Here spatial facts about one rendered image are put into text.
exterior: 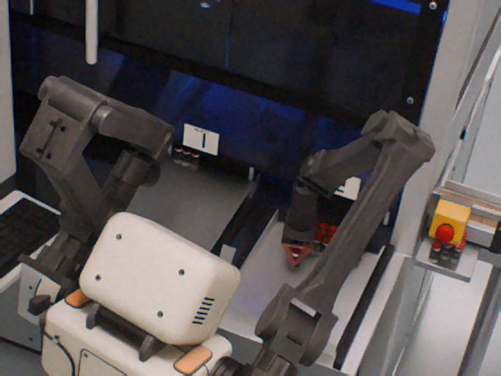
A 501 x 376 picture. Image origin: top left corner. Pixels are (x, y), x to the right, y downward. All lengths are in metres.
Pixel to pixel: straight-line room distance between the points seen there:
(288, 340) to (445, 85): 0.73
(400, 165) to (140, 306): 0.48
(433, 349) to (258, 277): 1.28
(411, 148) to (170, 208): 0.89
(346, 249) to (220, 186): 0.89
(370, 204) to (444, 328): 1.91
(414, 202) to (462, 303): 1.37
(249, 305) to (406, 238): 0.41
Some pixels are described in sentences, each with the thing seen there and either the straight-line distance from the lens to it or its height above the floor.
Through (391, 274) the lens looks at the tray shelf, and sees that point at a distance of 2.51.
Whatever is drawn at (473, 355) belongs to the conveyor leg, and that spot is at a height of 0.51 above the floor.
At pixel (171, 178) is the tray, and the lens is 2.67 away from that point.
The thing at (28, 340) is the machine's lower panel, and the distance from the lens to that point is 3.33.
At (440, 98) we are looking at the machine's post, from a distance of 2.31.
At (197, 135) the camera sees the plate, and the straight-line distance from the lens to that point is 2.56.
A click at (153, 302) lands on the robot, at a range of 1.73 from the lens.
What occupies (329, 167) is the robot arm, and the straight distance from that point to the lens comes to 2.17.
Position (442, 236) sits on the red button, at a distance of 2.46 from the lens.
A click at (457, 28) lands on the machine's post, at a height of 1.47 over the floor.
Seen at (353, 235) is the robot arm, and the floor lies 1.38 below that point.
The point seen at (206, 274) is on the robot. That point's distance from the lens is 1.71.
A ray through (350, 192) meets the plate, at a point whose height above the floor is 1.01.
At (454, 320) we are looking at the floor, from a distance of 3.73.
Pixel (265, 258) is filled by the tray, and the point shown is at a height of 0.88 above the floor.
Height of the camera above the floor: 2.55
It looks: 40 degrees down
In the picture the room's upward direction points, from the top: 7 degrees clockwise
